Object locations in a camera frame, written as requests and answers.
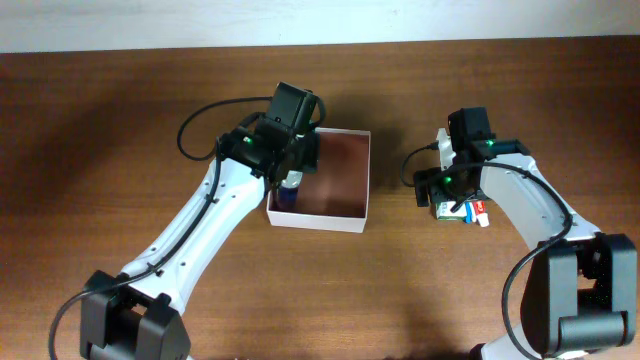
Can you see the clear spray bottle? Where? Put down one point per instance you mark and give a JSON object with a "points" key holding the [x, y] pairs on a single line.
{"points": [[287, 193]]}

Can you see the red white toothpaste tube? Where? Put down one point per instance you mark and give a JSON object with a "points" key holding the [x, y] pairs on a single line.
{"points": [[480, 213]]}

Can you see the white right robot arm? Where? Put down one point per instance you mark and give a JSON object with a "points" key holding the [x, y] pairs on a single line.
{"points": [[575, 292]]}

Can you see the white open cardboard box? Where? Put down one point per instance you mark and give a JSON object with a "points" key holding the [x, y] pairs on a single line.
{"points": [[336, 197]]}

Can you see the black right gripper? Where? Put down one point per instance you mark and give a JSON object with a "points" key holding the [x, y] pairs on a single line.
{"points": [[437, 190]]}

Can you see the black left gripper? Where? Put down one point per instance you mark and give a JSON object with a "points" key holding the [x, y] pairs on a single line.
{"points": [[309, 140]]}

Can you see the green white soap packet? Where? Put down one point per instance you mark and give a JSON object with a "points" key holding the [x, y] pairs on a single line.
{"points": [[444, 211]]}

